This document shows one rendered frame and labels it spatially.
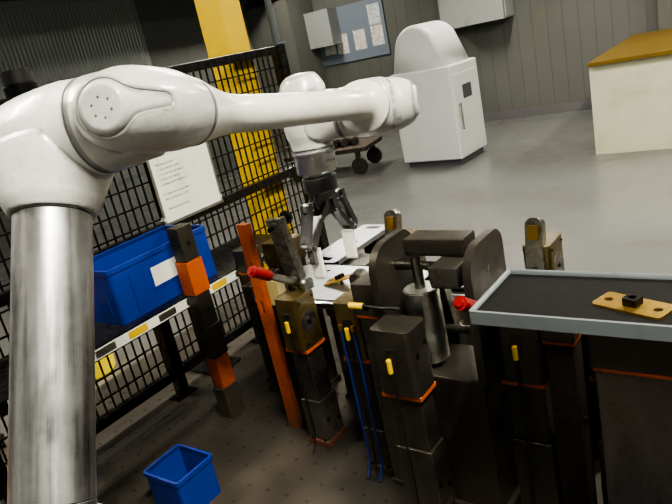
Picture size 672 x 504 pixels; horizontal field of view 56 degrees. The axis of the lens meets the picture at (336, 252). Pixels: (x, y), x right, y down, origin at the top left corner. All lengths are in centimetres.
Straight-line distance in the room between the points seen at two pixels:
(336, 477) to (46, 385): 69
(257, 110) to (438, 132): 619
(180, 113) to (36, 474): 46
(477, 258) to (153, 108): 50
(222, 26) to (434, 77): 517
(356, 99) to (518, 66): 847
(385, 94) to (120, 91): 60
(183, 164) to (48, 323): 105
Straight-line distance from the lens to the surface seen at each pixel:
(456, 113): 707
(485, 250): 100
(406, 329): 99
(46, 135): 89
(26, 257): 88
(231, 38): 208
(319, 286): 147
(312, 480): 137
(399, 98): 126
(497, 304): 84
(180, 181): 182
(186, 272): 150
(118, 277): 146
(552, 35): 945
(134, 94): 80
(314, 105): 112
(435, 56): 711
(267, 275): 124
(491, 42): 969
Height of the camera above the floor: 151
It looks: 18 degrees down
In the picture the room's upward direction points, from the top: 12 degrees counter-clockwise
